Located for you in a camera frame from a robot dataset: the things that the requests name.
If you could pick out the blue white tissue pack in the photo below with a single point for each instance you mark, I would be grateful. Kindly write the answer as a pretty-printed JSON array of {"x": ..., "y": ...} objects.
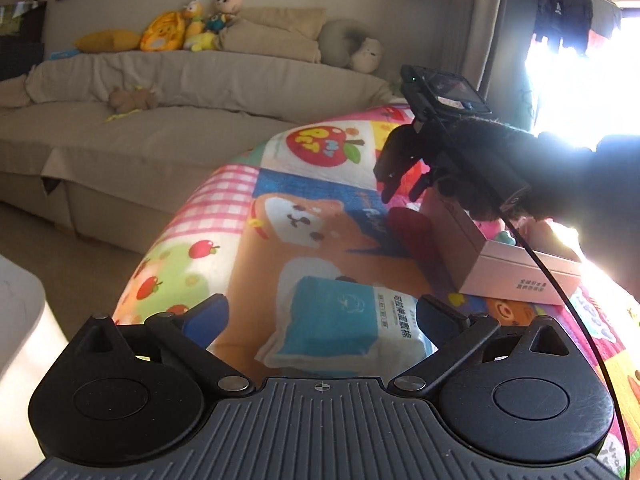
[{"x": 345, "y": 325}]

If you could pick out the doll in teal outfit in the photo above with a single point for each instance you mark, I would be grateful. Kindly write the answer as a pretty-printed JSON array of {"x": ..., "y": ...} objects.
[{"x": 222, "y": 10}]

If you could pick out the person's right hand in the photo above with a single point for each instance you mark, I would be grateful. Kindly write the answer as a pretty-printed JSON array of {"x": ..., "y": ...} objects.
[{"x": 525, "y": 155}]

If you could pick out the yellow pillow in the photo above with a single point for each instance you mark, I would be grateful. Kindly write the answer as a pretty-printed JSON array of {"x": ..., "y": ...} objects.
[{"x": 107, "y": 41}]

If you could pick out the yellow duck plush bag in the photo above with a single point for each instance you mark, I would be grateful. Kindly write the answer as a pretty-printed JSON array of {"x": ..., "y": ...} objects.
[{"x": 161, "y": 35}]

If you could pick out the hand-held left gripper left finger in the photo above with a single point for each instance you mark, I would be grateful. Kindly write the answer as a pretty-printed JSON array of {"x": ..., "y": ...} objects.
[{"x": 205, "y": 317}]

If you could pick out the white table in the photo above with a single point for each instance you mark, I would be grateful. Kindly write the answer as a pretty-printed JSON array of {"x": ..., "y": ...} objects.
[{"x": 20, "y": 340}]

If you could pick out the white plush toy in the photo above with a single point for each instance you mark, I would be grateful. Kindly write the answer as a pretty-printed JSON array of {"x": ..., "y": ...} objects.
[{"x": 366, "y": 55}]

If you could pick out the brown plush toy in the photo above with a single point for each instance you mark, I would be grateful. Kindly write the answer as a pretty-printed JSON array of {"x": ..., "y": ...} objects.
[{"x": 132, "y": 100}]

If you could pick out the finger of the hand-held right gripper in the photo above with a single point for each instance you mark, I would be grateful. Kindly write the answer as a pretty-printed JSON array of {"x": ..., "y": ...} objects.
[
  {"x": 395, "y": 160},
  {"x": 422, "y": 182}
]

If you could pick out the small green toy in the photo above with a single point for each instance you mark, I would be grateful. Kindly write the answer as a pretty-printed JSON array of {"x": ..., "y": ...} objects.
[{"x": 505, "y": 237}]

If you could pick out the beige curtain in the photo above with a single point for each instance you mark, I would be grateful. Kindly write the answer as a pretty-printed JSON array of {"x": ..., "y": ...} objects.
[{"x": 487, "y": 20}]

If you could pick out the colourful cartoon play mat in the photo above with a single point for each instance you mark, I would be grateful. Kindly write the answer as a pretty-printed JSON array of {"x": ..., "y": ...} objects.
[{"x": 260, "y": 240}]

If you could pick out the grey neck pillow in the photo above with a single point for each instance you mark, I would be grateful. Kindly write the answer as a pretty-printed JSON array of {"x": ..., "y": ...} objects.
[{"x": 340, "y": 40}]

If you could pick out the person's right forearm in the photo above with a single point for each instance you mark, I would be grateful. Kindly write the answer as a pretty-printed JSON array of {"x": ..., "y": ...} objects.
[{"x": 620, "y": 180}]

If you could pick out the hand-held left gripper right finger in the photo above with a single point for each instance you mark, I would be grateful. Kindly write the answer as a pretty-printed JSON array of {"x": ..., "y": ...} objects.
[{"x": 432, "y": 316}]

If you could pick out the hanging dark clothes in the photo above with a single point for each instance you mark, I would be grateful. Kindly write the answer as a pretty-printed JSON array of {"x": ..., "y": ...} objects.
[{"x": 565, "y": 5}]

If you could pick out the beige cardboard box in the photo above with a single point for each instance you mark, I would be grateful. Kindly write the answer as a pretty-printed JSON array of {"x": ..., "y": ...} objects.
[{"x": 505, "y": 265}]

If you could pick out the folded beige blanket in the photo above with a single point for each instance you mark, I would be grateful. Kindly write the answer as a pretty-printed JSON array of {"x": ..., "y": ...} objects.
[{"x": 275, "y": 35}]

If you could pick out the yellow duck plush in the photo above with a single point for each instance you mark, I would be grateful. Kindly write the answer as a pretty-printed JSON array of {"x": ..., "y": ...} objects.
[{"x": 197, "y": 30}]

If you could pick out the black shelf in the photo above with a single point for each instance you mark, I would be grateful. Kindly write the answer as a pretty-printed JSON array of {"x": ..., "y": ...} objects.
[{"x": 20, "y": 40}]

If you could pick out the beige sofa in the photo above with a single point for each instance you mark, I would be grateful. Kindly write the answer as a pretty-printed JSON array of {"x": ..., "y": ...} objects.
[{"x": 150, "y": 130}]

